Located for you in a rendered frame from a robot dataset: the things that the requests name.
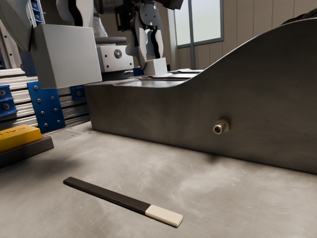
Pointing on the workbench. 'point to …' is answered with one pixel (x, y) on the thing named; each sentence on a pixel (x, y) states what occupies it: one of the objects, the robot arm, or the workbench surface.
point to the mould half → (227, 102)
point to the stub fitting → (221, 126)
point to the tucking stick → (127, 202)
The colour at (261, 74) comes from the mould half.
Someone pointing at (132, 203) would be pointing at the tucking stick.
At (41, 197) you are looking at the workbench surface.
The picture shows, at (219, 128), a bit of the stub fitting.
